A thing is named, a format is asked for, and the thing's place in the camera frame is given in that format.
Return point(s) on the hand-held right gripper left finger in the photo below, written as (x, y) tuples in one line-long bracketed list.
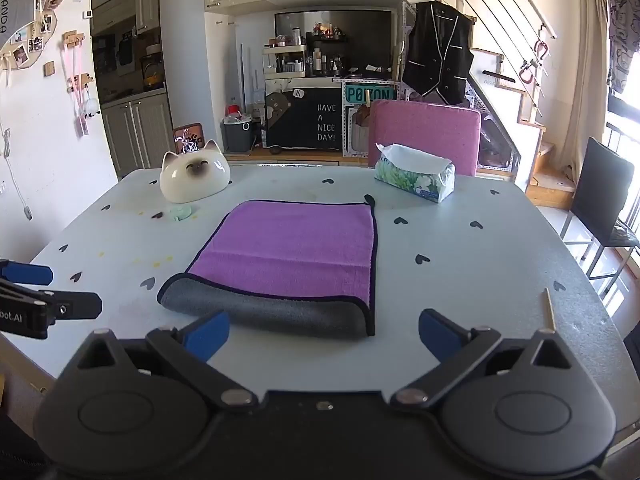
[(207, 334)]

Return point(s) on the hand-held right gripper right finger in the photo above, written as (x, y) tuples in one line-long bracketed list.
[(440, 334)]

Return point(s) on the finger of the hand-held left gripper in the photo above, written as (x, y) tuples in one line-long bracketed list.
[(27, 273), (75, 306)]

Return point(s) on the purple and grey towel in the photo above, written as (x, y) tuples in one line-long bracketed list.
[(295, 255)]

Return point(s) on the wooden stick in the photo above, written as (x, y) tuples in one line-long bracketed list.
[(548, 305)]

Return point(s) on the pale green coaster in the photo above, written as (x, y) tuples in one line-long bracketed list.
[(180, 211)]

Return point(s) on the white cat-shaped ceramic bowl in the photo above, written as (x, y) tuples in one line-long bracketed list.
[(194, 176)]

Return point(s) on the green floral tissue pack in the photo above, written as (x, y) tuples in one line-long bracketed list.
[(415, 172)]

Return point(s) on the cream kitchen base cabinet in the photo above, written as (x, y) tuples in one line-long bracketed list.
[(136, 130)]

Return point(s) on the brown framed picture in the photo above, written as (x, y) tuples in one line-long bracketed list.
[(189, 136)]

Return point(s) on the grey trash bin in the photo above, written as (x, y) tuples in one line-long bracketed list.
[(238, 135)]

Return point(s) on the pink padded chair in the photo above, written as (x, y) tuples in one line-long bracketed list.
[(425, 132)]

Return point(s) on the black chair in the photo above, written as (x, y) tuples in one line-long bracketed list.
[(600, 200)]

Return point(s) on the wooden staircase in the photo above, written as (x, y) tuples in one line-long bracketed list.
[(520, 125)]

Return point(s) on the black cabinet with white lettering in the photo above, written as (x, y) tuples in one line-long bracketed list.
[(305, 117)]

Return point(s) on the teal sign plate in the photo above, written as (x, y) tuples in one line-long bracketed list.
[(369, 94)]

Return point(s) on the black vest with white trim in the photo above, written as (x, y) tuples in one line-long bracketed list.
[(440, 52)]

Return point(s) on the white shelf rack with bottles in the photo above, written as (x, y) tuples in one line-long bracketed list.
[(285, 60)]

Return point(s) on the beige curtain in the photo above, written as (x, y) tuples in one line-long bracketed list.
[(582, 75)]

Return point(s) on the black patterned hanging cloth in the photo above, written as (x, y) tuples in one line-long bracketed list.
[(619, 25)]

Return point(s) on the photo collage wall board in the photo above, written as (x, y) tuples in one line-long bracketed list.
[(27, 22)]

